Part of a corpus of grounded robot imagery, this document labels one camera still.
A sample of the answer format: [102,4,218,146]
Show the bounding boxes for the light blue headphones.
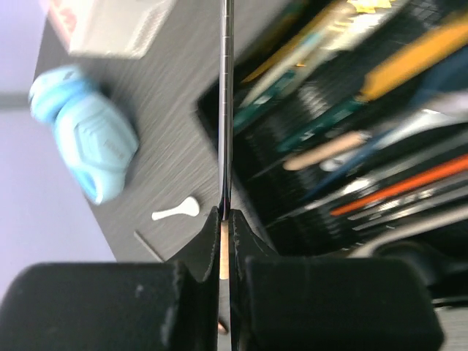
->
[29,65,139,205]

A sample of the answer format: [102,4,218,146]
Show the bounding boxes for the pink cube box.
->
[48,0,175,59]

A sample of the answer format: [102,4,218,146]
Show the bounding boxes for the blue plastic spoon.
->
[303,50,467,200]

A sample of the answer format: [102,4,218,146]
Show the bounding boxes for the orange chopstick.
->
[330,154,467,216]

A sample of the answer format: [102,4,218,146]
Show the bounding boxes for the white thin plastic spoon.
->
[151,196,200,221]

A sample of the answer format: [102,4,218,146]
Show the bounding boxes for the thin metal chopstick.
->
[134,230,164,263]

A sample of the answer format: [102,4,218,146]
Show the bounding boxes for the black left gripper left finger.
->
[1,208,220,350]

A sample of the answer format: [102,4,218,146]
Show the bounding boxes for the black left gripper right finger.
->
[229,210,445,350]

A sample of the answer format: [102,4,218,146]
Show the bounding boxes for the black cutlery tray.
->
[195,0,468,308]

